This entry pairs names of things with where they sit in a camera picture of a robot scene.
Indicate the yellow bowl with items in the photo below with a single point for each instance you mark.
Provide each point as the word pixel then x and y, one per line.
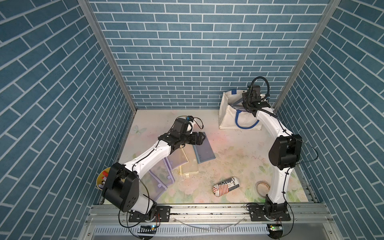
pixel 101 179

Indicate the purple mesh pouch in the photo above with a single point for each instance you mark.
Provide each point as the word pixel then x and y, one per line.
pixel 177 159
pixel 163 173
pixel 154 185

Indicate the blue mesh pouch centre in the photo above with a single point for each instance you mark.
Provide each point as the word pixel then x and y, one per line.
pixel 204 151

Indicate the brown tape roll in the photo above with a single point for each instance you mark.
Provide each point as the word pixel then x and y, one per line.
pixel 262 188

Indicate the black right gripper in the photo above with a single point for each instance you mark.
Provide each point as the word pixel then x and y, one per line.
pixel 244 96

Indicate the cream yellow pouch bottom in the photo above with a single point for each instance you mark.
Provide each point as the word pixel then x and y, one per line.
pixel 192 166

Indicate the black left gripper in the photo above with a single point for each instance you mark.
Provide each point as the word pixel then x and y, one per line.
pixel 199 141

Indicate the purple mesh pouch lower left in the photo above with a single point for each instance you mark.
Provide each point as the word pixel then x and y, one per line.
pixel 163 173

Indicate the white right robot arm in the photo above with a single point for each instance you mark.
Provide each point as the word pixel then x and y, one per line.
pixel 284 153

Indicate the crushed striped drink can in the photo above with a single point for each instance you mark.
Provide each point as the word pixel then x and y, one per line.
pixel 226 186

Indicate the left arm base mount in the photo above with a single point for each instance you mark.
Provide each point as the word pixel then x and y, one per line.
pixel 156 213

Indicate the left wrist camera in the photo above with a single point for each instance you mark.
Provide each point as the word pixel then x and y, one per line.
pixel 193 125

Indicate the white canvas tote bag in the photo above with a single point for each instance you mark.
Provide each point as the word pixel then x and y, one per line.
pixel 232 114

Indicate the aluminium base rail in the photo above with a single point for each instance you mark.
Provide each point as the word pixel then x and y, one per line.
pixel 304 221

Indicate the purple mesh pouch bottom left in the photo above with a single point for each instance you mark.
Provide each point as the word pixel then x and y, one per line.
pixel 154 185

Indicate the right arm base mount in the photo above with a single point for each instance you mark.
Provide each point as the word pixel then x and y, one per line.
pixel 268 213

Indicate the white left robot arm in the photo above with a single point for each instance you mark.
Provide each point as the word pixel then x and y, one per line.
pixel 122 186

